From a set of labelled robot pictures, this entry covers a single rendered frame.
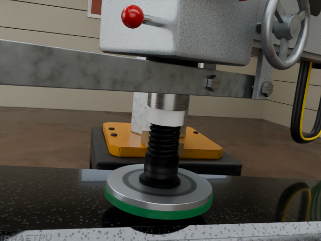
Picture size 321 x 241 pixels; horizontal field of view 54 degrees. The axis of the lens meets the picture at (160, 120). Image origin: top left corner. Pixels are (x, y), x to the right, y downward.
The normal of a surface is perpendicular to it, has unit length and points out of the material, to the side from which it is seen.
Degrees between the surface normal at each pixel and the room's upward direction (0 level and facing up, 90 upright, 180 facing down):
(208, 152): 90
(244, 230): 45
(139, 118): 90
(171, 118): 90
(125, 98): 90
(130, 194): 0
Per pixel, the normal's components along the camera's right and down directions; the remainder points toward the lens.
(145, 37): -0.75, 0.04
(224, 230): 0.23, -0.56
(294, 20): 0.66, 0.20
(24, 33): 0.30, 0.20
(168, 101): 0.04, 0.18
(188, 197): 0.10, -0.98
